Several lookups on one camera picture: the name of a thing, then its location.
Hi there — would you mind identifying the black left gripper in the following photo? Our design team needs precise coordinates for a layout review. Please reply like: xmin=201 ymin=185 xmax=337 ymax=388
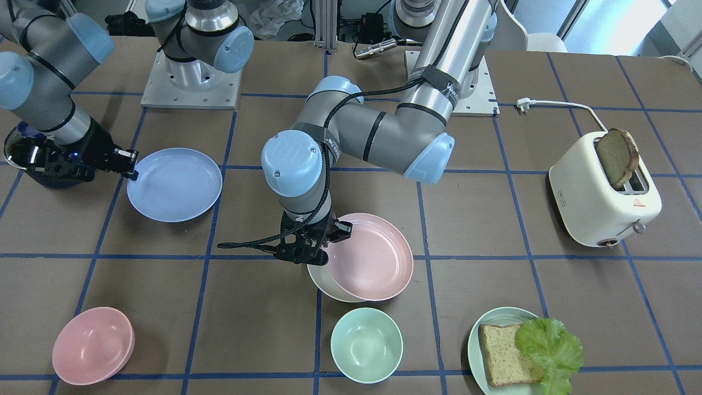
xmin=273 ymin=212 xmax=353 ymax=266

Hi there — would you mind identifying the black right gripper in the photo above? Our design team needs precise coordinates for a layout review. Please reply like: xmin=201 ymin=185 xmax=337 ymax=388
xmin=4 ymin=120 xmax=139 ymax=184

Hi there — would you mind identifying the blue plate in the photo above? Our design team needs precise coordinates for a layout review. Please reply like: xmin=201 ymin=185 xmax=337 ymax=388
xmin=126 ymin=148 xmax=223 ymax=223

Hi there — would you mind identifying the pink plate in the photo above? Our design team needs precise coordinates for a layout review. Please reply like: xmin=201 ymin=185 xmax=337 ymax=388
xmin=325 ymin=213 xmax=414 ymax=302

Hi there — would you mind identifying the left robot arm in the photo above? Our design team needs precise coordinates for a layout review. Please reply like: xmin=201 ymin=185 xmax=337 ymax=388
xmin=246 ymin=1 xmax=498 ymax=266

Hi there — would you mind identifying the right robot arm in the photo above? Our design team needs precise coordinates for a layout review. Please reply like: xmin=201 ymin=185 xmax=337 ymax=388
xmin=1 ymin=1 xmax=255 ymax=188

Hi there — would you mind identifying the beige plate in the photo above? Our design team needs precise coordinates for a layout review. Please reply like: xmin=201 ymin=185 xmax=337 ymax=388
xmin=307 ymin=265 xmax=365 ymax=303

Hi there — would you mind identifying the green bowl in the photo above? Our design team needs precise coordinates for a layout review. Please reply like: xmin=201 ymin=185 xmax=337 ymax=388
xmin=330 ymin=307 xmax=404 ymax=385

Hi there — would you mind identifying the green plate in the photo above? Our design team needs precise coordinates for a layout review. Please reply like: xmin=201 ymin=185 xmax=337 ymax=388
xmin=467 ymin=307 xmax=542 ymax=394

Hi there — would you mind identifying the pink bowl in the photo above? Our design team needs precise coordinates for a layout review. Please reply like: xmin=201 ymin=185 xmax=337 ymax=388
xmin=52 ymin=307 xmax=135 ymax=386

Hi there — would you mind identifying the bread slice on plate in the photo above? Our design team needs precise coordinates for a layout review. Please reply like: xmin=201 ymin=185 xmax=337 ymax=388
xmin=480 ymin=324 xmax=545 ymax=387

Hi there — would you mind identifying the white toaster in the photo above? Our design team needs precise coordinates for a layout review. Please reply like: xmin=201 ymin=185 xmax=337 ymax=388
xmin=547 ymin=132 xmax=662 ymax=247

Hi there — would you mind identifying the green lettuce leaf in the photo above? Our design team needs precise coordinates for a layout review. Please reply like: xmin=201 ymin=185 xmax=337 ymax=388
xmin=516 ymin=318 xmax=584 ymax=394

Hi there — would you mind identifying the white chair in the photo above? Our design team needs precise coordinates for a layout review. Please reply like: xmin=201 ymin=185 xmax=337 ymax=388
xmin=491 ymin=0 xmax=568 ymax=53

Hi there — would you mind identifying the toast slice in toaster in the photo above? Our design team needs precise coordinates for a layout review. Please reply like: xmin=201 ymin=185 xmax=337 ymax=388
xmin=595 ymin=128 xmax=639 ymax=190

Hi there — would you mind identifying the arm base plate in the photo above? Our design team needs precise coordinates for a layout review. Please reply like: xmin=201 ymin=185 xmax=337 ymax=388
xmin=141 ymin=52 xmax=242 ymax=110
xmin=402 ymin=58 xmax=500 ymax=119

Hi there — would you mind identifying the white toaster power cable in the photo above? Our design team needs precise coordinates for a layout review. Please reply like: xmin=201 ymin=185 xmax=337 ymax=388
xmin=517 ymin=98 xmax=609 ymax=132

